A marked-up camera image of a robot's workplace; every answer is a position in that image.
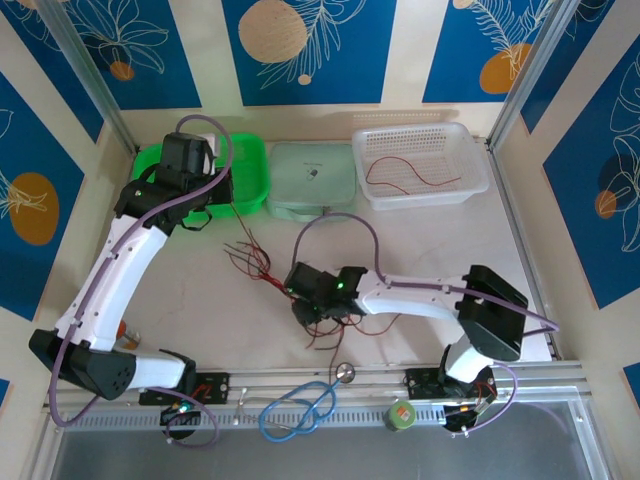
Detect aluminium frame rail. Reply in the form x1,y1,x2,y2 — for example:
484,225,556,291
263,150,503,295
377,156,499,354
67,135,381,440
42,362,589,414

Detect white perforated plastic basket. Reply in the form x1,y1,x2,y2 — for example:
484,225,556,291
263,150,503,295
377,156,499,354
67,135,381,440
351,122,490,211

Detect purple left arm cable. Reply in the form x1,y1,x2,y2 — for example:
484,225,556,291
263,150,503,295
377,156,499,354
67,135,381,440
49,114,235,449

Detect green plastic basket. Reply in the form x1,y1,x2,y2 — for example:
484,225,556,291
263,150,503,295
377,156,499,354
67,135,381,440
130,132,271,227

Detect grey slotted cable duct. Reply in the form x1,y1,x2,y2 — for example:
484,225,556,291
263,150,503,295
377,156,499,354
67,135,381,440
62,407,449,432

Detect aluminium frame post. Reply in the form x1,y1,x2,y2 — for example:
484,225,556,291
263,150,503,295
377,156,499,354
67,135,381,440
487,0,584,151
35,0,139,154

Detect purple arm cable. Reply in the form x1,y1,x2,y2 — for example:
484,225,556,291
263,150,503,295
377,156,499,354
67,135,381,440
291,212,560,435
49,114,235,449

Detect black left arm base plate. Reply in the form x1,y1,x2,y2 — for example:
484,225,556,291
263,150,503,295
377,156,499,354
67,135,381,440
138,372,231,406

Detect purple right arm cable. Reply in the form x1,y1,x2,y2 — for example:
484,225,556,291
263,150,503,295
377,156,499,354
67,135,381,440
291,212,560,435

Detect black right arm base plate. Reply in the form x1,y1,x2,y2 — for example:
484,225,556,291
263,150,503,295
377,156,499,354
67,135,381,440
402,367,496,401

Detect mint green zip pouch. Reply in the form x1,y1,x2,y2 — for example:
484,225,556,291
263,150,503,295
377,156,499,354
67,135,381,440
266,142,362,225

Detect blue stethoscope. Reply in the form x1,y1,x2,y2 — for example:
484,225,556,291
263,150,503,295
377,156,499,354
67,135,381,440
234,363,357,445

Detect small orange capped bottle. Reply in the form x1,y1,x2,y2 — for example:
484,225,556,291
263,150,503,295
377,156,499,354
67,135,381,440
115,322,145,351

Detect grey metal panel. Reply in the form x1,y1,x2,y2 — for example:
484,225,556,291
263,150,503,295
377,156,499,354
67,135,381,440
47,399,606,480

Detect aluminium side rail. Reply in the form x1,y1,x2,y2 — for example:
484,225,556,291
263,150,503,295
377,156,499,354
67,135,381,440
487,137,564,364

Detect red wire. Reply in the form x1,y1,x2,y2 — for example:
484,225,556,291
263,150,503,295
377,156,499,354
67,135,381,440
222,240,291,296
365,155,462,194
344,313,402,337
225,252,291,299

